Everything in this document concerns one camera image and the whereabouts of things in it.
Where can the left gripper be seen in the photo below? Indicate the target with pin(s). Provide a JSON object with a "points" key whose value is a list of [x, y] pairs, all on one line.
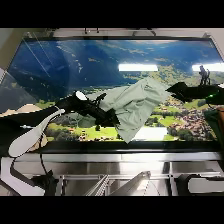
{"points": [[106, 117]]}

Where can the dark green garment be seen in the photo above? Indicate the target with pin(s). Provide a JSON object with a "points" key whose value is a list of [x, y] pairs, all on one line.
{"points": [[213, 125]]}

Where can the silver frame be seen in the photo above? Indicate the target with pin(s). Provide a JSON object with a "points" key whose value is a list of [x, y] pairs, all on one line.
{"points": [[110, 166]]}

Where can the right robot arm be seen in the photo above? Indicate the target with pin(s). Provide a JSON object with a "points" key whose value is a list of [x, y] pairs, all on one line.
{"points": [[213, 91]]}

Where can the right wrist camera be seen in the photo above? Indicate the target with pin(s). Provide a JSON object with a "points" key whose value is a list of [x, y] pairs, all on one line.
{"points": [[204, 74]]}

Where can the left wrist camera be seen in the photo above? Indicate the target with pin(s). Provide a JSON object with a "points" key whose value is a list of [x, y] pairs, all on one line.
{"points": [[101, 97]]}

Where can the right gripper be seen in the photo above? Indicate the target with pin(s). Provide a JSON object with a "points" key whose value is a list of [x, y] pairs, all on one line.
{"points": [[182, 91]]}

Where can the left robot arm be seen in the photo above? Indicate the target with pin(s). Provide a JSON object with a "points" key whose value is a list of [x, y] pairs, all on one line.
{"points": [[31, 133]]}

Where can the brown garment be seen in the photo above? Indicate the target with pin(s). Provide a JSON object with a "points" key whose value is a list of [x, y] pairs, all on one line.
{"points": [[220, 115]]}

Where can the pale green shirt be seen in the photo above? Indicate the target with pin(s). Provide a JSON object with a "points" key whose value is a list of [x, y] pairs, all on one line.
{"points": [[140, 103]]}

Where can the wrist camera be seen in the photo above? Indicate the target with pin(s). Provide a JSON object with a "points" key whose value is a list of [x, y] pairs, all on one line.
{"points": [[204, 74], [101, 97]]}

